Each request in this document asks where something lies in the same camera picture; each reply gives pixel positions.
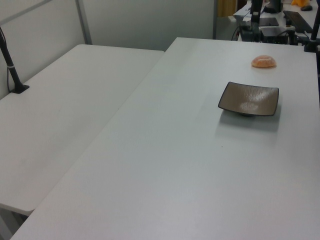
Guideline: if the yellow board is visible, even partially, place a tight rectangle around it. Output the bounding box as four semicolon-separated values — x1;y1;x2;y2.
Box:
216;0;241;18

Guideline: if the black keyboard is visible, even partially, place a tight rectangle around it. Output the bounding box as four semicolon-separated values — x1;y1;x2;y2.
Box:
283;10;314;34

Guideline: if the black electronics box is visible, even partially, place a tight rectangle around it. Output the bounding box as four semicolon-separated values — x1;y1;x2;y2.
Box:
259;26;295;45

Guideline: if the aluminium partition corner post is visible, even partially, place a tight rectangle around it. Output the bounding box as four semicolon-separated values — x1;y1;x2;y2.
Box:
75;0;93;46

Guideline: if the black camera stand with clamp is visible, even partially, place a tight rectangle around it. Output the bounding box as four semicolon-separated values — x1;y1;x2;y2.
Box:
303;16;320;53

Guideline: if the grey partition edge post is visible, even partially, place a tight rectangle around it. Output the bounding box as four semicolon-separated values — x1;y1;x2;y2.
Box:
212;0;218;40

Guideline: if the black camera stand pole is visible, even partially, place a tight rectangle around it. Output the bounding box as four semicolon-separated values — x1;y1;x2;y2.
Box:
0;26;30;95

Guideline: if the aluminium partition rail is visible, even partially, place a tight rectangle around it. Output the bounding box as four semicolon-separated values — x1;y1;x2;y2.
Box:
0;0;55;26

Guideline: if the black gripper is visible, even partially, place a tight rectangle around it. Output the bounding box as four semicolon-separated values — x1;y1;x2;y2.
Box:
250;0;263;26

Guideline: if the round orange bread bun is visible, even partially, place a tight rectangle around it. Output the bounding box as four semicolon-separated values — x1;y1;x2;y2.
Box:
250;54;278;69

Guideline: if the square brown ceramic plate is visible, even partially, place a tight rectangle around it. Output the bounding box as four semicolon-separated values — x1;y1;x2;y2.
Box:
217;81;280;118

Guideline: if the dark grey equipment box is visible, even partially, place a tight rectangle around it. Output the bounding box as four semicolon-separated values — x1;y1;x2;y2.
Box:
239;22;261;43

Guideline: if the black monitor base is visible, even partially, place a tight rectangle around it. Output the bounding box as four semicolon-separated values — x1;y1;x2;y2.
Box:
264;0;284;15

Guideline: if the black cable on stand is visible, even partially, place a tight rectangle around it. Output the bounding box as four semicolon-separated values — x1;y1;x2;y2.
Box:
0;27;14;94

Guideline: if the black flat pad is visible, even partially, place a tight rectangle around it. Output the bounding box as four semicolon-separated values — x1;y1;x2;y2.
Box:
258;17;280;27

